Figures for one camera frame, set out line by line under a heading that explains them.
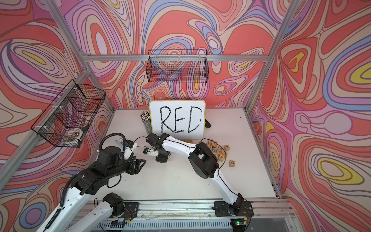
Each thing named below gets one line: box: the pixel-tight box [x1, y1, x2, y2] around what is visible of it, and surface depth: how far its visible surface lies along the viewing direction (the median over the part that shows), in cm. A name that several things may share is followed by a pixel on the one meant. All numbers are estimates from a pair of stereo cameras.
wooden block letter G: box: [228, 159, 236, 168], surface depth 90 cm
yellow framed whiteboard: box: [148, 100, 206, 140], surface depth 90 cm
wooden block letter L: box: [223, 144, 231, 152], surface depth 95 cm
